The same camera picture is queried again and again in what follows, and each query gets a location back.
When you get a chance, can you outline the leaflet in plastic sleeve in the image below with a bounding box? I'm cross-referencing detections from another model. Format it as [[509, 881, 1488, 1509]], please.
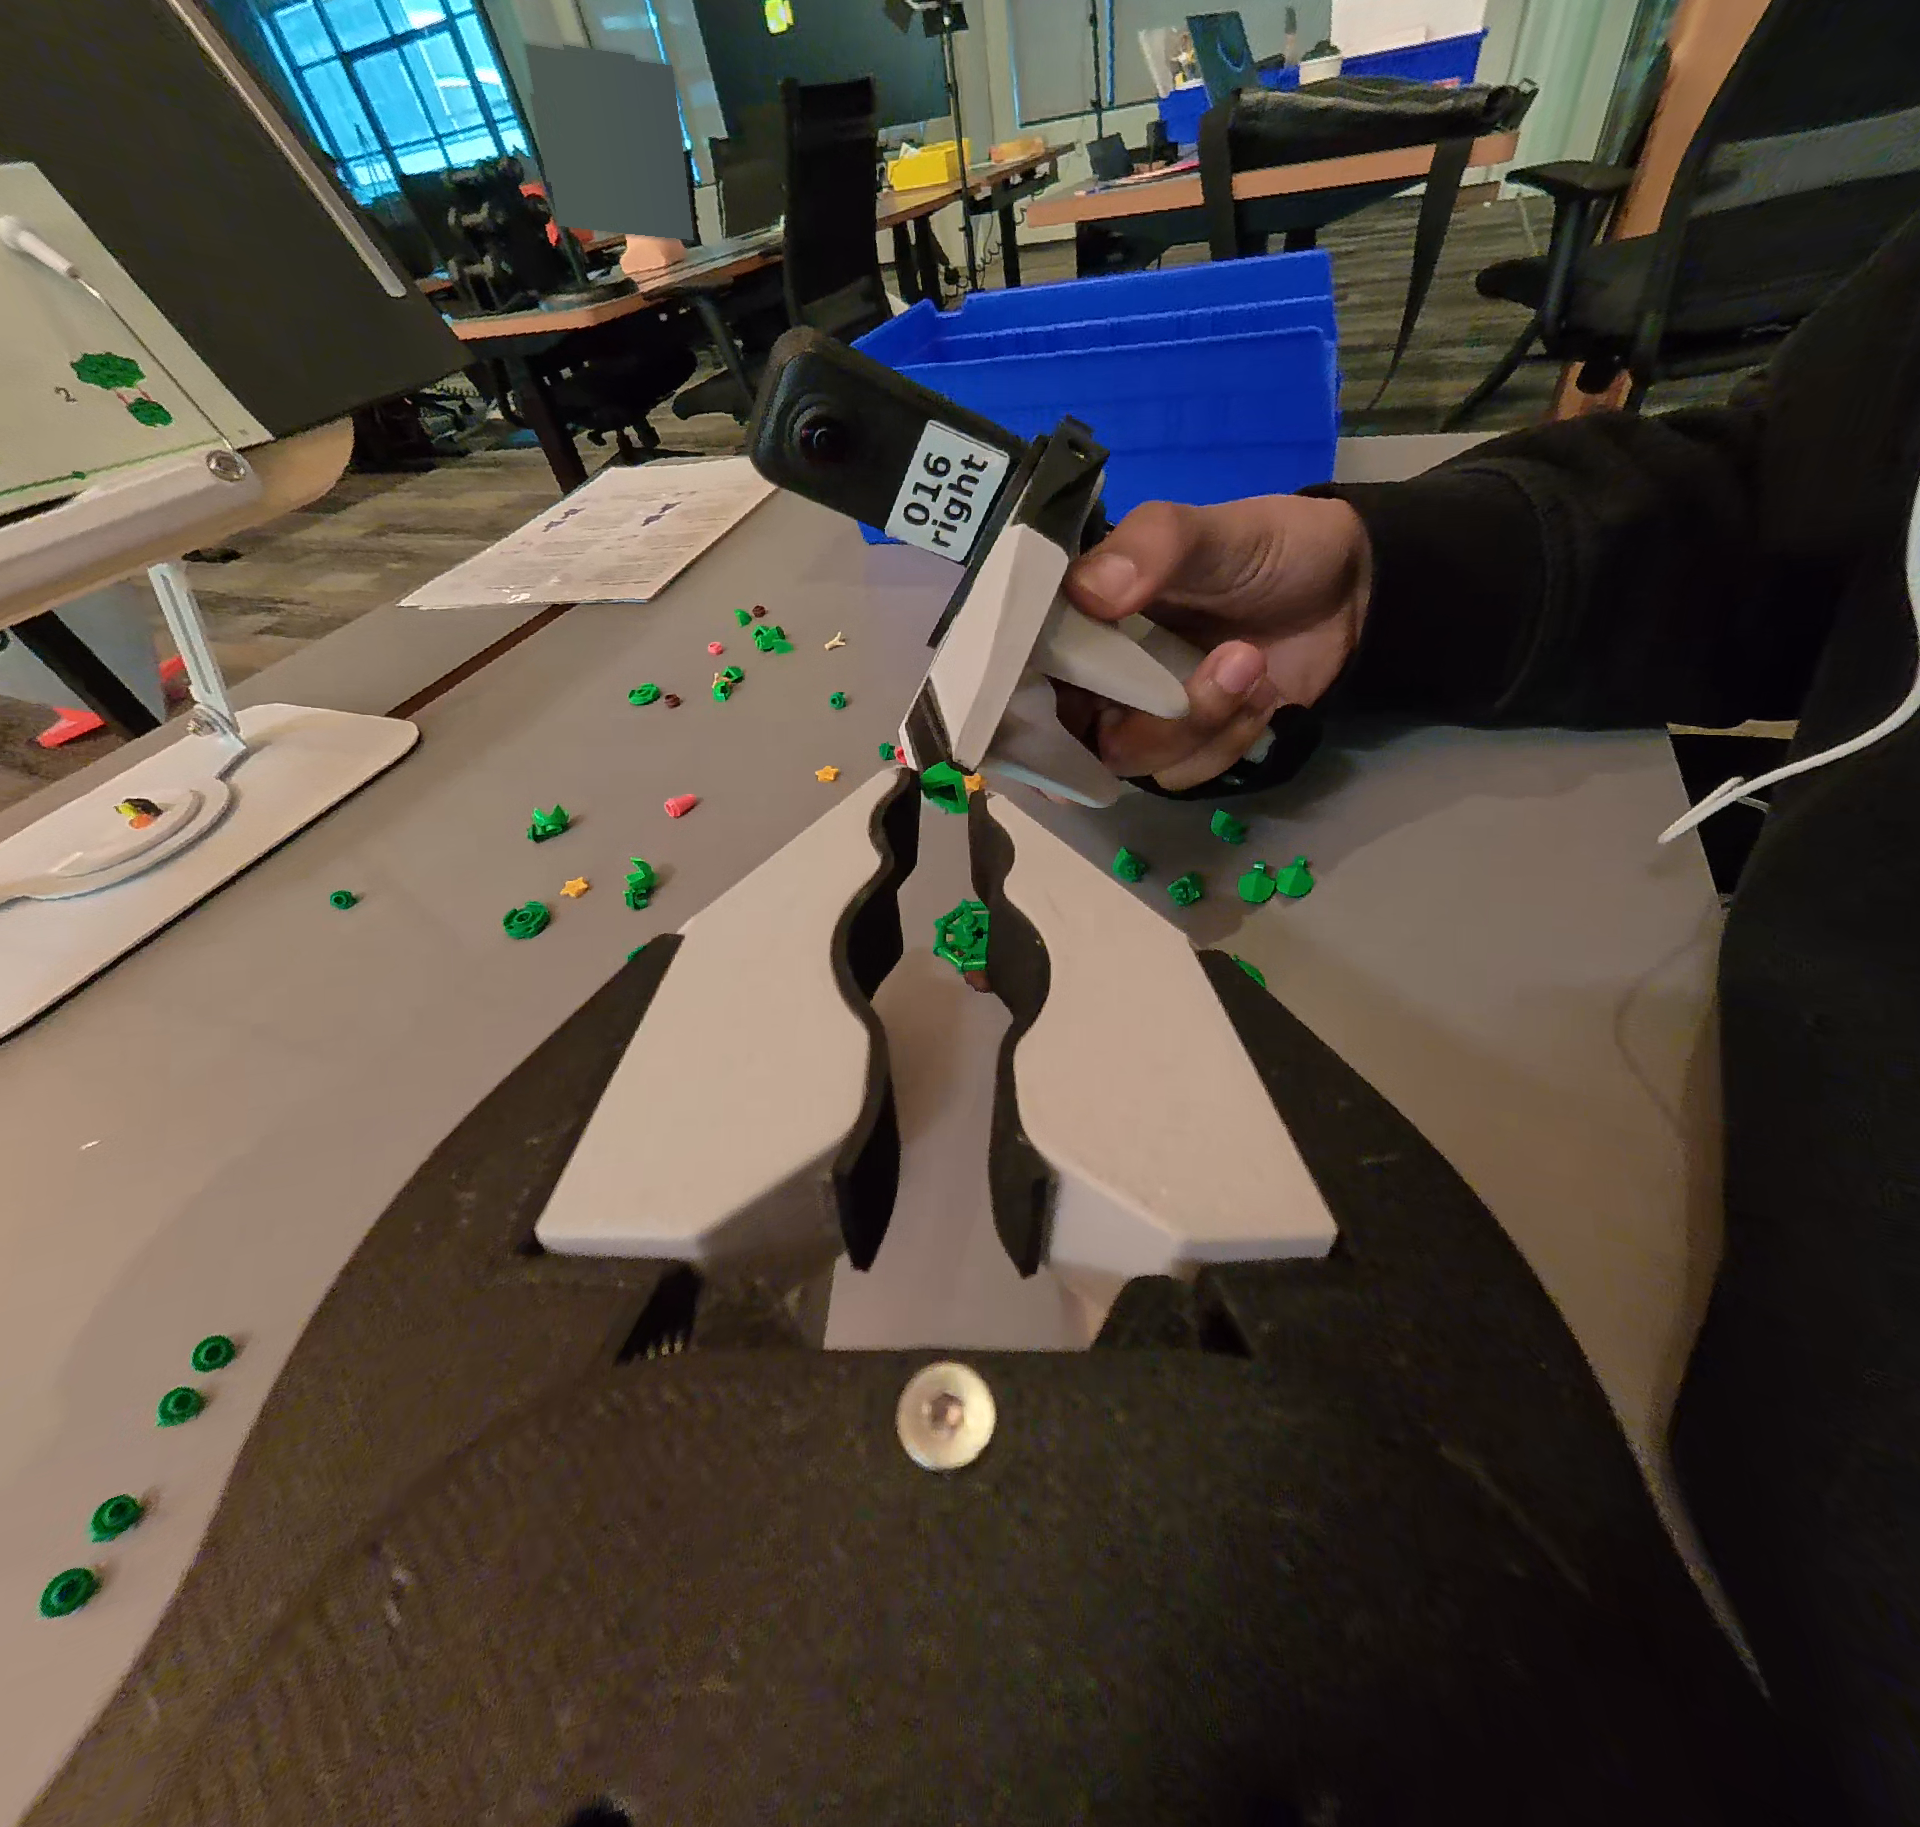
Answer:
[[397, 457, 782, 611]]

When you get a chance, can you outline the white book stand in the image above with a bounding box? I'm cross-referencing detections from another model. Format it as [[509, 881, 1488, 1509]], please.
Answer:
[[0, 213, 423, 1041]]

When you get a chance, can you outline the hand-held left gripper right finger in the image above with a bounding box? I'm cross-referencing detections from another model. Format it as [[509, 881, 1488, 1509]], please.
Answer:
[[966, 799, 1340, 1345]]

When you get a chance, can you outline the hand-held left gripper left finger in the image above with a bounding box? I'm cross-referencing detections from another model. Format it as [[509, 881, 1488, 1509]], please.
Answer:
[[532, 769, 922, 1345]]

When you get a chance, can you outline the white cable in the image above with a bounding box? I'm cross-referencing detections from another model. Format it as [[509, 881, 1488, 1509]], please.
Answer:
[[1656, 507, 1920, 845]]

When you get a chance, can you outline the black board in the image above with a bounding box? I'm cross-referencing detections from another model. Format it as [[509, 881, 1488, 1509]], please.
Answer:
[[0, 0, 475, 441]]

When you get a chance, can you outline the instruction booklet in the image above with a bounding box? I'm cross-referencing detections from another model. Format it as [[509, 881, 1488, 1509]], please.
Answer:
[[0, 161, 272, 515]]

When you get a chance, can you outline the person's right hand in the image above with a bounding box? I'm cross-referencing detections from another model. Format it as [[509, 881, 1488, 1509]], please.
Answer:
[[1065, 491, 1375, 797]]

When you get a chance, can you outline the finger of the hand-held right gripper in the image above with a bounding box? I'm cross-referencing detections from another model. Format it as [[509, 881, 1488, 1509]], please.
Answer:
[[896, 521, 1074, 775], [960, 679, 1124, 811]]

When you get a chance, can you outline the black monitor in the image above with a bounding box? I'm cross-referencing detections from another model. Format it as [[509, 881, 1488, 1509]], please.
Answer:
[[678, 0, 937, 133]]

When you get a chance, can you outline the wooden office desk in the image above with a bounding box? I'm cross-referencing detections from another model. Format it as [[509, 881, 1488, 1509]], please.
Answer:
[[420, 229, 790, 493], [1027, 131, 1525, 235]]

